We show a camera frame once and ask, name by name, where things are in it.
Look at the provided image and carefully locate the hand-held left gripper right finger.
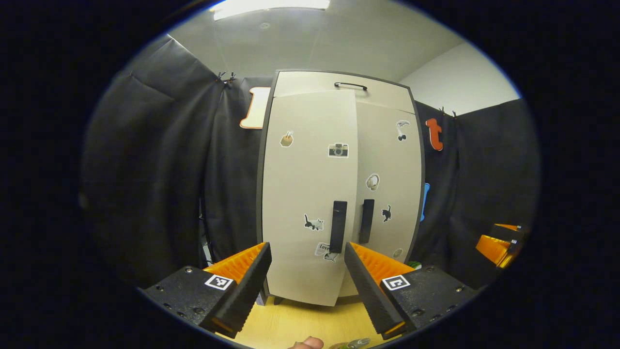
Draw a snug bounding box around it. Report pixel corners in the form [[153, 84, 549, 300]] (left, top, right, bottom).
[[344, 241, 478, 340]]

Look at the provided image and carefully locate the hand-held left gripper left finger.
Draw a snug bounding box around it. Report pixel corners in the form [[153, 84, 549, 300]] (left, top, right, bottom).
[[138, 241, 273, 339]]

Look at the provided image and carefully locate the white cabinet door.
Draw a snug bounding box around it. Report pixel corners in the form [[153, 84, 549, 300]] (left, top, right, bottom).
[[339, 101, 423, 298], [262, 90, 359, 307]]

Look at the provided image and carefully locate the white and grey cabinet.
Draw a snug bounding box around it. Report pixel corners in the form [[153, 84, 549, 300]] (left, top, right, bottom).
[[257, 69, 426, 307]]

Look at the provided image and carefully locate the white cabinet drawer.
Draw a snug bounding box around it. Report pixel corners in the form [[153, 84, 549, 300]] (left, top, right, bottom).
[[273, 71, 417, 115]]

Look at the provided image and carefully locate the black backdrop cloth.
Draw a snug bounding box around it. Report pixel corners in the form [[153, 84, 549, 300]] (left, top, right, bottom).
[[80, 34, 541, 290]]

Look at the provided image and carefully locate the ceiling light panel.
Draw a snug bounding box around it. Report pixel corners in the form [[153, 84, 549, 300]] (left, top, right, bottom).
[[212, 0, 331, 21]]

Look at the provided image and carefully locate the black right door handle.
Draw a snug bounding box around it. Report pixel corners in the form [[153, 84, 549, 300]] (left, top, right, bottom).
[[358, 198, 375, 245]]

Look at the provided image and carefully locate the black door handle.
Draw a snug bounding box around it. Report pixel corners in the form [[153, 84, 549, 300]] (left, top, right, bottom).
[[329, 200, 348, 254], [358, 198, 375, 245]]

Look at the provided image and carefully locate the black left door handle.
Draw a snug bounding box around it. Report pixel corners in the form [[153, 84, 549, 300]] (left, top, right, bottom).
[[329, 200, 348, 254]]

